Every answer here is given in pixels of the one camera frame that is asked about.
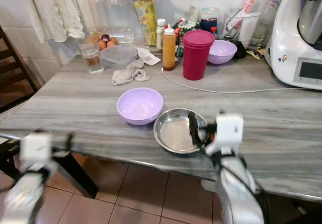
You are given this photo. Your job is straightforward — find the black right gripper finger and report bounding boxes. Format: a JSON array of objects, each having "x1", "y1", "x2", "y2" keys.
[{"x1": 188, "y1": 112, "x2": 207, "y2": 147}]

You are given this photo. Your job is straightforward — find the round stainless steel bowl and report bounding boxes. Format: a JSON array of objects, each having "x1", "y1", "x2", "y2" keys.
[{"x1": 153, "y1": 108, "x2": 210, "y2": 154}]

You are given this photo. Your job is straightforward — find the white plastic bin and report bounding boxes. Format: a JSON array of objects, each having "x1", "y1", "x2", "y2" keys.
[{"x1": 200, "y1": 179, "x2": 220, "y2": 193}]

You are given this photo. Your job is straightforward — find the lilac plastic bowl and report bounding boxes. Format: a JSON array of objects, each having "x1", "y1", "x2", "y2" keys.
[
  {"x1": 207, "y1": 40, "x2": 237, "y2": 65},
  {"x1": 117, "y1": 87, "x2": 164, "y2": 126}
]

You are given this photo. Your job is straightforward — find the magenta plastic tumbler with lid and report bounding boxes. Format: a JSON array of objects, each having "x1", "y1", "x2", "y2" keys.
[{"x1": 183, "y1": 30, "x2": 215, "y2": 81}]

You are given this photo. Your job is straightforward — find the dark wooden chair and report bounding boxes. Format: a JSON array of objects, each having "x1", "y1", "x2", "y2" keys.
[{"x1": 0, "y1": 28, "x2": 99, "y2": 199}]

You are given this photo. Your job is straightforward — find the orange sauce squeeze bottle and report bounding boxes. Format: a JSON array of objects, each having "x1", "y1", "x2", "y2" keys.
[{"x1": 162, "y1": 25, "x2": 177, "y2": 71}]

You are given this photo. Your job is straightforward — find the white paper napkin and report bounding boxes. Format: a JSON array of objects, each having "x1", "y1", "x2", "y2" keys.
[{"x1": 137, "y1": 48, "x2": 162, "y2": 66}]

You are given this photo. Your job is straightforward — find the crumpled grey cloth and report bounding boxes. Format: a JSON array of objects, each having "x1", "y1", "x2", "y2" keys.
[{"x1": 111, "y1": 60, "x2": 150, "y2": 86}]

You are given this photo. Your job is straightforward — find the clear drinking glass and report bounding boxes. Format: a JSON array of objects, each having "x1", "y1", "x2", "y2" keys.
[{"x1": 78, "y1": 37, "x2": 105, "y2": 76}]

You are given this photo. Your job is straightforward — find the green and red packet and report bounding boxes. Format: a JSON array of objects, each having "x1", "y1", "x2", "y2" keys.
[{"x1": 173, "y1": 19, "x2": 200, "y2": 59}]

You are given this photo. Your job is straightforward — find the small white bottle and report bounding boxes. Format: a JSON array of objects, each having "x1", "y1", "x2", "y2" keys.
[{"x1": 156, "y1": 19, "x2": 167, "y2": 51}]

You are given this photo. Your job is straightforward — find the clear plastic food container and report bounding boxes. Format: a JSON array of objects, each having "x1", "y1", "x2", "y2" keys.
[{"x1": 100, "y1": 45, "x2": 138, "y2": 69}]

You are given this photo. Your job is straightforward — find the dark blue jar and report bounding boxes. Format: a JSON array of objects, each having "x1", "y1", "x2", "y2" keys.
[{"x1": 199, "y1": 8, "x2": 221, "y2": 33}]

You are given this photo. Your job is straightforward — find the clear measuring pitcher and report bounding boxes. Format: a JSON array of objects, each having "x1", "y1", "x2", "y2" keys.
[{"x1": 223, "y1": 9, "x2": 263, "y2": 47}]

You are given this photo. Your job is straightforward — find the brown egg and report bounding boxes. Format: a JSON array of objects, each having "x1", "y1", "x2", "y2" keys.
[
  {"x1": 104, "y1": 37, "x2": 119, "y2": 49},
  {"x1": 90, "y1": 32, "x2": 103, "y2": 44}
]

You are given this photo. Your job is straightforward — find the white kitchen cooking machine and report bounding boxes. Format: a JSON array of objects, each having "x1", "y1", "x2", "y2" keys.
[{"x1": 265, "y1": 0, "x2": 322, "y2": 91}]

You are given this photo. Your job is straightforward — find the yellow bottle with red cap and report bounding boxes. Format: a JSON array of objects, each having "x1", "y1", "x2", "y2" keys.
[{"x1": 133, "y1": 0, "x2": 158, "y2": 47}]

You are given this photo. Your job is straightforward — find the clear bottle with green cap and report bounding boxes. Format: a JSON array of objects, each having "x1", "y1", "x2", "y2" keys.
[{"x1": 252, "y1": 0, "x2": 290, "y2": 49}]

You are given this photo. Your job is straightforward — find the pink and white packet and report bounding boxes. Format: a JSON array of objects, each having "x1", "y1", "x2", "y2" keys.
[{"x1": 229, "y1": 0, "x2": 260, "y2": 31}]

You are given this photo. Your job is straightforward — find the large clear plastic jug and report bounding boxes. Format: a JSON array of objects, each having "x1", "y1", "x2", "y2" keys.
[{"x1": 104, "y1": 0, "x2": 135, "y2": 44}]

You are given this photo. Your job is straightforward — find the hanging beige towel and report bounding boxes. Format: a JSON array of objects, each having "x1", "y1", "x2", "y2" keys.
[{"x1": 25, "y1": 0, "x2": 86, "y2": 44}]

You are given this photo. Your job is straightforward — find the clear bottle with orange cap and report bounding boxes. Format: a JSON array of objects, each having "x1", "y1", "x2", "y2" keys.
[{"x1": 87, "y1": 0, "x2": 106, "y2": 36}]

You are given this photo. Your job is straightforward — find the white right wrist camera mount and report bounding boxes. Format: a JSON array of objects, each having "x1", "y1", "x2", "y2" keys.
[{"x1": 206, "y1": 113, "x2": 244, "y2": 157}]

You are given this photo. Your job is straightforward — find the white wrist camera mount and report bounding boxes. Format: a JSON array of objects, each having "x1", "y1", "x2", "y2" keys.
[
  {"x1": 206, "y1": 113, "x2": 244, "y2": 157},
  {"x1": 20, "y1": 132, "x2": 52, "y2": 173}
]

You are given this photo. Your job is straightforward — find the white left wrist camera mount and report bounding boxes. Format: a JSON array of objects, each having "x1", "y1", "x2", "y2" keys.
[{"x1": 20, "y1": 132, "x2": 52, "y2": 173}]

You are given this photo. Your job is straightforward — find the white power cable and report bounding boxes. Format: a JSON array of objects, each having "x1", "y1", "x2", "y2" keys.
[{"x1": 161, "y1": 68, "x2": 313, "y2": 94}]

